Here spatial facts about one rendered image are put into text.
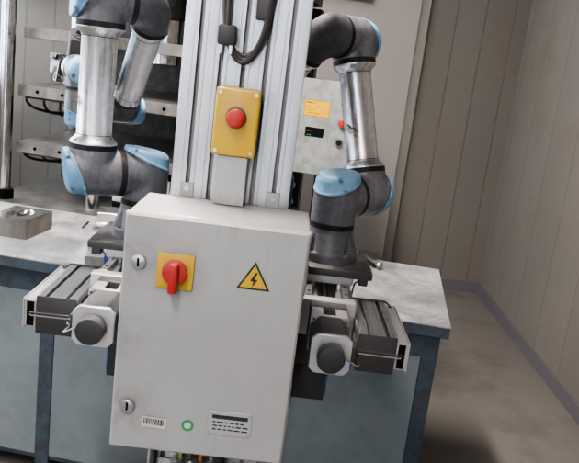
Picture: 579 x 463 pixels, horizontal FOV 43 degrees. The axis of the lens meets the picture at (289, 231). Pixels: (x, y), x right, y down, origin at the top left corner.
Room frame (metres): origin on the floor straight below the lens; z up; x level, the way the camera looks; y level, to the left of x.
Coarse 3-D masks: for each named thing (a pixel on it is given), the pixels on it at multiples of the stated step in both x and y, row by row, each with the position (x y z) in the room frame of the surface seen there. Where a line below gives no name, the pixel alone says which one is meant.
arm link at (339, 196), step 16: (320, 176) 1.85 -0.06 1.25; (336, 176) 1.83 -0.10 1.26; (352, 176) 1.84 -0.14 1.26; (320, 192) 1.83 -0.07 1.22; (336, 192) 1.82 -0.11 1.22; (352, 192) 1.83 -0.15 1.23; (368, 192) 1.89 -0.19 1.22; (320, 208) 1.83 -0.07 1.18; (336, 208) 1.82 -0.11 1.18; (352, 208) 1.84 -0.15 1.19; (336, 224) 1.82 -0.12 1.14; (352, 224) 1.85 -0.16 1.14
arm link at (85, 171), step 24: (72, 0) 1.78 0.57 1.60; (96, 0) 1.74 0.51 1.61; (120, 0) 1.77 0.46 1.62; (96, 24) 1.75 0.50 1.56; (120, 24) 1.78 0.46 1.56; (96, 48) 1.76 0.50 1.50; (96, 72) 1.76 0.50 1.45; (96, 96) 1.76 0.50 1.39; (96, 120) 1.76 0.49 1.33; (72, 144) 1.76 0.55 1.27; (96, 144) 1.75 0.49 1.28; (72, 168) 1.73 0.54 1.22; (96, 168) 1.75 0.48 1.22; (120, 168) 1.78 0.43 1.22; (72, 192) 1.76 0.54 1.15; (96, 192) 1.77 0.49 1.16
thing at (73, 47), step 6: (72, 30) 2.20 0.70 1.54; (78, 30) 2.20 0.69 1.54; (72, 36) 2.19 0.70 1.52; (78, 36) 2.20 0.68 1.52; (72, 42) 2.18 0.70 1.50; (78, 42) 2.19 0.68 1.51; (72, 48) 2.17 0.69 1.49; (78, 48) 2.18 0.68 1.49; (72, 54) 2.16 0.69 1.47; (78, 54) 2.17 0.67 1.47
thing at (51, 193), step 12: (48, 180) 3.69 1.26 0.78; (60, 180) 3.73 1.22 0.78; (24, 192) 3.34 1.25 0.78; (36, 192) 3.37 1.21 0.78; (48, 192) 3.40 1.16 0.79; (60, 192) 3.44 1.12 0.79; (24, 204) 3.11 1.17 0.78; (36, 204) 3.13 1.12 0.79; (48, 204) 3.16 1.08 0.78; (60, 204) 3.18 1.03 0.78; (72, 204) 3.21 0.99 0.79; (84, 204) 3.24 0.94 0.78; (108, 204) 3.31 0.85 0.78; (96, 216) 3.07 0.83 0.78
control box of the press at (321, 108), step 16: (304, 80) 3.13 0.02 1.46; (320, 80) 3.13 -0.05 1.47; (304, 96) 3.13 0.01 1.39; (320, 96) 3.12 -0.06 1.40; (336, 96) 3.12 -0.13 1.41; (304, 112) 3.13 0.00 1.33; (320, 112) 3.12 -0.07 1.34; (336, 112) 3.12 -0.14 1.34; (304, 128) 3.13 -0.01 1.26; (320, 128) 3.12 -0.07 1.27; (336, 128) 3.11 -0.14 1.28; (304, 144) 3.13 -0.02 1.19; (320, 144) 3.12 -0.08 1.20; (336, 144) 3.10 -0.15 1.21; (304, 160) 3.13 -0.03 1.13; (320, 160) 3.12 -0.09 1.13; (336, 160) 3.11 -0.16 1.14
